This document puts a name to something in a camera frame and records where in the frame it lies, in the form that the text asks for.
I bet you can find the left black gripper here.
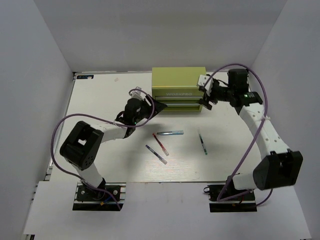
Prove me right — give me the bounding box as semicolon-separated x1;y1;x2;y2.
133;94;168;124

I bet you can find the green metal drawer box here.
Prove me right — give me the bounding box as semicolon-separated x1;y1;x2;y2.
151;67;207;112

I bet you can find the silver light blue pen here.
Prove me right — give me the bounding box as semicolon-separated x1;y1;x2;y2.
156;130;184;136

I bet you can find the green teal pen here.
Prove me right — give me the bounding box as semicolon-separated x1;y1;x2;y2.
197;129;208;156

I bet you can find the dark blue clear pen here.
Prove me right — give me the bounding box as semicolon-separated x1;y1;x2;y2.
145;144;168;165

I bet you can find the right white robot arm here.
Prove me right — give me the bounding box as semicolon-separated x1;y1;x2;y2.
197;69;303;202

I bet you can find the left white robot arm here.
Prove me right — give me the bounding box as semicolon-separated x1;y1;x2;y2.
59;97;168;200

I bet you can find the red clear pen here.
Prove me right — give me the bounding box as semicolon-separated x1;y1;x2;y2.
152;133;169;156

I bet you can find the left blue corner sticker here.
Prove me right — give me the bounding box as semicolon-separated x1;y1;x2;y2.
76;74;94;80

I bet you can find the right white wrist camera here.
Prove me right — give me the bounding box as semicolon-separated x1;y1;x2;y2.
197;75;213;96

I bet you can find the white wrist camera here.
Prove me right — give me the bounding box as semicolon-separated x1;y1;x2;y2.
197;75;213;96
129;86;144;101

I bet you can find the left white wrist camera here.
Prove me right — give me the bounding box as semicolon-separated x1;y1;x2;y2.
129;86;144;101

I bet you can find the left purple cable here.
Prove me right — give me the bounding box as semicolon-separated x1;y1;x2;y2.
51;94;161;211

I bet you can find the purple cable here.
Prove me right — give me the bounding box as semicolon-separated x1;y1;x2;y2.
51;94;161;211
204;62;275;208

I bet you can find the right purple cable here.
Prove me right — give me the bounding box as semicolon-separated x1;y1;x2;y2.
204;62;275;208

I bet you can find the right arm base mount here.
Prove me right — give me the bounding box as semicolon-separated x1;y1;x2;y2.
203;183;257;213

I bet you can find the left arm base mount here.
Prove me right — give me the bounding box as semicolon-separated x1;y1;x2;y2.
72;182;126;212

